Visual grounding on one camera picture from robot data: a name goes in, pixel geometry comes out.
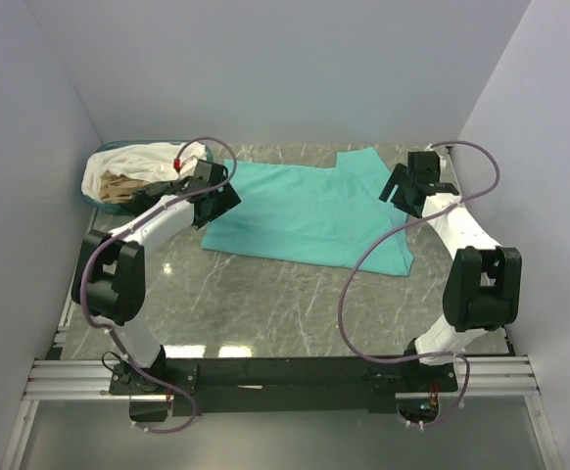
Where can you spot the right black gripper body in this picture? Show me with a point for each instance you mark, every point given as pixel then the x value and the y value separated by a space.
pixel 401 199

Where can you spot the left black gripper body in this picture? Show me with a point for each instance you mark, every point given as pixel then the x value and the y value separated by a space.
pixel 223 201

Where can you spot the teal t shirt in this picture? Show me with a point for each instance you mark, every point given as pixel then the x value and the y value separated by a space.
pixel 313 215

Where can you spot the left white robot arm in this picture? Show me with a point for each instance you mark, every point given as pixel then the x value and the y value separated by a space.
pixel 110 278

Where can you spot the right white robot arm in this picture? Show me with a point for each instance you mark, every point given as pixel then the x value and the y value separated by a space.
pixel 482 291

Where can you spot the black t shirt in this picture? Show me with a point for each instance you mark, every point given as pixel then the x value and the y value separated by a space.
pixel 151 194

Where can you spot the white t shirt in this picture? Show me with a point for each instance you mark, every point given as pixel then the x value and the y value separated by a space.
pixel 151 162

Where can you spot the teal laundry basket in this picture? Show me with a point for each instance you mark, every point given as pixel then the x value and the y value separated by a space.
pixel 197 149

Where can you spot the tan t shirt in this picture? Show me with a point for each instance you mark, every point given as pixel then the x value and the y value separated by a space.
pixel 118 189

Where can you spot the black base beam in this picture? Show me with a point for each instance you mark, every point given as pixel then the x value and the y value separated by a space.
pixel 254 384

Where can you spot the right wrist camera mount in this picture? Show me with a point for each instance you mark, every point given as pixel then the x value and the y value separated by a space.
pixel 440 154

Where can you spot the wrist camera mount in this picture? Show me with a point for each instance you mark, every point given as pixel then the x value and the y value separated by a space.
pixel 185 165
pixel 440 154

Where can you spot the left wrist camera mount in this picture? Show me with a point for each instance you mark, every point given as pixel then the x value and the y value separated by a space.
pixel 185 165

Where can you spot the aluminium frame rail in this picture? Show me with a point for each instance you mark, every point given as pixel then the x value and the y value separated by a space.
pixel 54 379

